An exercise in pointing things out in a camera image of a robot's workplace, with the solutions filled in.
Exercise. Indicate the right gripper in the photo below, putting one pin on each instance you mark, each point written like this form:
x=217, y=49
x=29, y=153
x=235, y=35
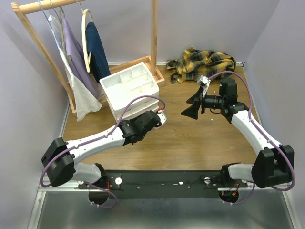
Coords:
x=192, y=110

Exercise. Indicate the white drawer organizer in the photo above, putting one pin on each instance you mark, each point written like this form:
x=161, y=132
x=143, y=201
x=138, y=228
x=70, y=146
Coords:
x=122, y=87

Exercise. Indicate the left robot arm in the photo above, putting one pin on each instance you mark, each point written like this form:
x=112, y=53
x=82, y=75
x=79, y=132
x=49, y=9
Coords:
x=62, y=161

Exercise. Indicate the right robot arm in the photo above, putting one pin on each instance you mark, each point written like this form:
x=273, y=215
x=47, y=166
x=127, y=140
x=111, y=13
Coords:
x=274, y=163

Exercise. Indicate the yellow plaid shirt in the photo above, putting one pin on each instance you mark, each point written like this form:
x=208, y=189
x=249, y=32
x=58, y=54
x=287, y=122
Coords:
x=195, y=63

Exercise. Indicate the navy blue hanging garment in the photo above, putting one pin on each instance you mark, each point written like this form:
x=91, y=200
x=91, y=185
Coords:
x=99, y=67

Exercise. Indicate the white hanging garment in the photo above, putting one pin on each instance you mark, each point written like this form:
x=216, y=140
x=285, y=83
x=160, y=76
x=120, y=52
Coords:
x=85, y=102

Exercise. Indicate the cream wooden hanger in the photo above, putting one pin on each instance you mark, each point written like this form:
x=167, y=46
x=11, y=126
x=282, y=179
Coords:
x=87, y=56

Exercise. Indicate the lavender hanging garment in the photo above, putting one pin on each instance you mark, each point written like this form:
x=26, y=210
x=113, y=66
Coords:
x=75, y=52

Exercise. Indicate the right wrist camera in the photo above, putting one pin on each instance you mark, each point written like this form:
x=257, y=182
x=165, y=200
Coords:
x=204, y=84

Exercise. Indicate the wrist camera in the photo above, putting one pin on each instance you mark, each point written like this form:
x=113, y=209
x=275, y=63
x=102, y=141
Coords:
x=162, y=116
x=204, y=84

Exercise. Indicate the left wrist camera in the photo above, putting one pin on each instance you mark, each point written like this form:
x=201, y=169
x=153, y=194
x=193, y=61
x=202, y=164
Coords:
x=162, y=116

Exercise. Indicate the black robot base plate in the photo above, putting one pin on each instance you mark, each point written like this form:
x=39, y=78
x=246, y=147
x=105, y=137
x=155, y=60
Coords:
x=146, y=184

